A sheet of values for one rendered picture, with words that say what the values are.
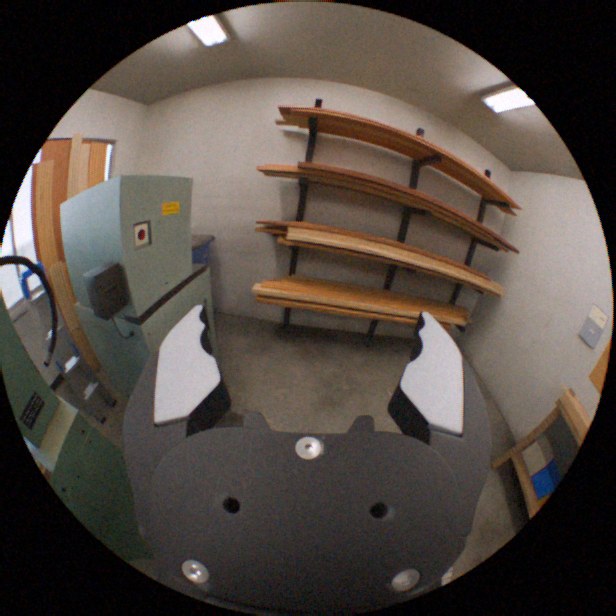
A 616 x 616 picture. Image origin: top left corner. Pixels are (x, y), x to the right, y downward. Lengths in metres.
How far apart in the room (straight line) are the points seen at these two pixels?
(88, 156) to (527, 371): 4.74
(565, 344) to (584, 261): 0.80
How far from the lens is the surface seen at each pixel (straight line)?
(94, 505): 0.97
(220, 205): 2.08
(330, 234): 1.44
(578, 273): 2.55
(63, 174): 2.28
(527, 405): 2.63
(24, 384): 0.81
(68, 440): 0.81
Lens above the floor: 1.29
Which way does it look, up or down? 30 degrees down
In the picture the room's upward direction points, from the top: 9 degrees clockwise
